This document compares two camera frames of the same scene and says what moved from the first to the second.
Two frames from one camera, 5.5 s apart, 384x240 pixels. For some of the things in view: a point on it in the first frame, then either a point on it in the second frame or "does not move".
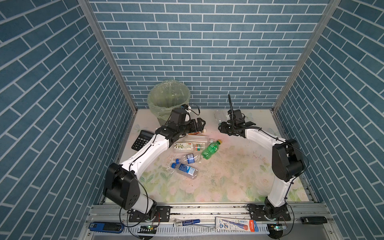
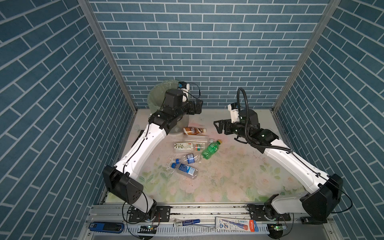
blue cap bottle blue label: x=188 y=171 does not move
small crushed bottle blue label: x=192 y=159 does not move
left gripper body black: x=189 y=126 → x=187 y=109
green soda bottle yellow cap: x=211 y=148 does not move
